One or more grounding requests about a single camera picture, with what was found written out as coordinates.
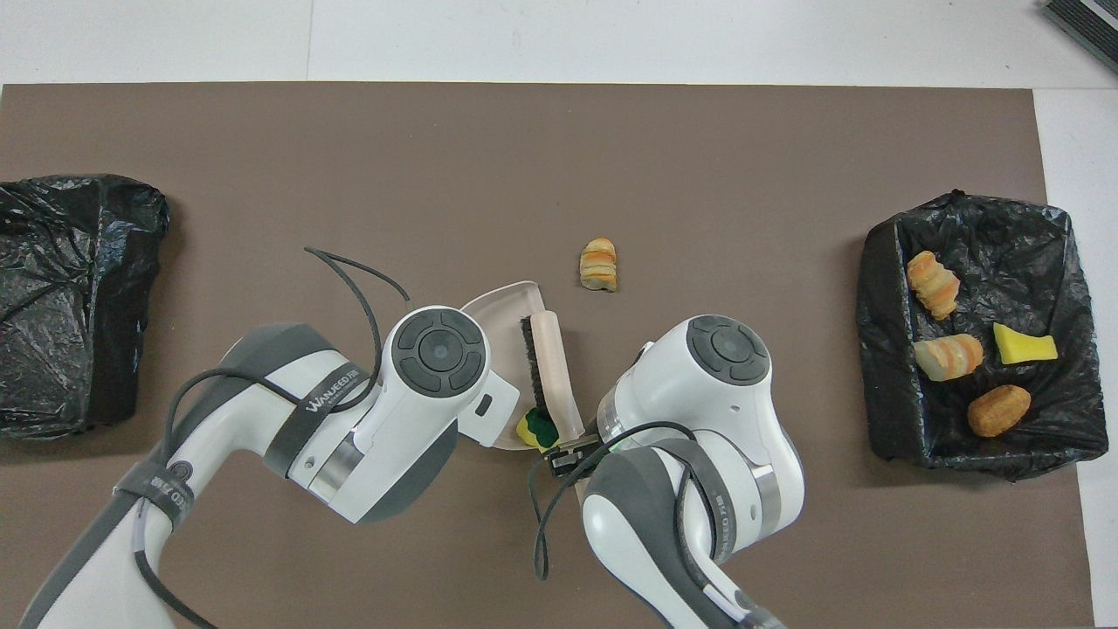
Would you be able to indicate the pale croissant half piece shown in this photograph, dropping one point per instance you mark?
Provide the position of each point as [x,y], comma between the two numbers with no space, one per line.
[933,284]
[948,356]

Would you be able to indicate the brown oval bread roll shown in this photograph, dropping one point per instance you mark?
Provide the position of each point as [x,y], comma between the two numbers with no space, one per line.
[998,411]

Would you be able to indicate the beige hand brush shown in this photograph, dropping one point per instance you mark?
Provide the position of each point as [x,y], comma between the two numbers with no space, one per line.
[552,367]

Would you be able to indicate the beige plastic dustpan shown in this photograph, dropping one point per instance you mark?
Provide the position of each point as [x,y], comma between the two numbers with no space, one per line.
[507,314]

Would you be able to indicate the brown table mat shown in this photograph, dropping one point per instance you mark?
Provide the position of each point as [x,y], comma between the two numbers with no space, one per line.
[349,157]

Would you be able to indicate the dark ribbed device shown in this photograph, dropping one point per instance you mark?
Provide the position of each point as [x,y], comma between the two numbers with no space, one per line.
[1087,22]

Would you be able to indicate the small yellow sponge piece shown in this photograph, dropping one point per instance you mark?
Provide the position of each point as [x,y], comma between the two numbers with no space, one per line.
[1017,347]

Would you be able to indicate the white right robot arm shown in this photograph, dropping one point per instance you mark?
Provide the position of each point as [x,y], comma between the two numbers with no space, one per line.
[725,411]

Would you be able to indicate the orange striped toy croissant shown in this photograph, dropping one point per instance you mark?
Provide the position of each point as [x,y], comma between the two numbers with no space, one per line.
[598,265]

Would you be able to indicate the green and yellow sponge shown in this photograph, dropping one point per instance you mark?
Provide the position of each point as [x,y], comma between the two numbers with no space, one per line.
[540,428]

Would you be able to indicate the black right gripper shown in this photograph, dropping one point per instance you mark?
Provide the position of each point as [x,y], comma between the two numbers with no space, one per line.
[568,459]

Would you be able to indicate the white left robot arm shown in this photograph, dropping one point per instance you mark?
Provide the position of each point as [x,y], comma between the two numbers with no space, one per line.
[393,419]

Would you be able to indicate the bin with black bag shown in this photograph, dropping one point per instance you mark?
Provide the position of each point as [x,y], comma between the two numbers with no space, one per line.
[70,306]
[900,419]

